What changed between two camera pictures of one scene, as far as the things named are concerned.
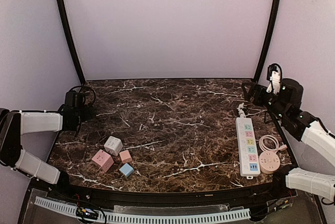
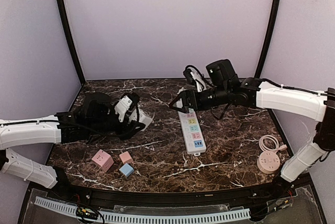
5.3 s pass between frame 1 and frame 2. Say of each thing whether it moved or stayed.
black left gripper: moved
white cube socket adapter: moved
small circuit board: stayed
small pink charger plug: stayed
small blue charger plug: stayed
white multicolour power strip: moved
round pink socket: stayed
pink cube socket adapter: stayed
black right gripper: moved
